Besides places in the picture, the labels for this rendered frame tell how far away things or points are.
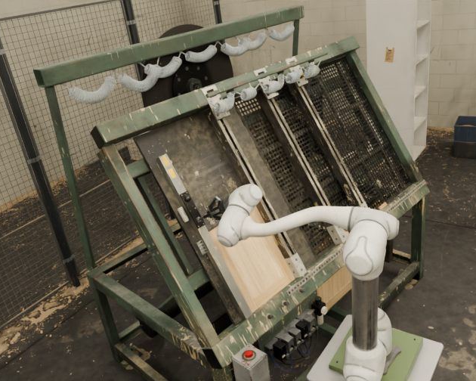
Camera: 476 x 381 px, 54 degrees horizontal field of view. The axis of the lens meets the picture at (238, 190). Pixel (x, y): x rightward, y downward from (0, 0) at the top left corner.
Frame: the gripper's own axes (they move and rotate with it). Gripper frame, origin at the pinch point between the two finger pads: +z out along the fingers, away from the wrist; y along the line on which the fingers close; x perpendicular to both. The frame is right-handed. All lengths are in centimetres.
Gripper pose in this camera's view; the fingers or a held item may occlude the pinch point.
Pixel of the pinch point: (208, 214)
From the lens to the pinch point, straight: 232.2
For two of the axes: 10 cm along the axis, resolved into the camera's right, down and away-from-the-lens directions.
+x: 7.0, -3.9, 6.0
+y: 4.7, 8.8, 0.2
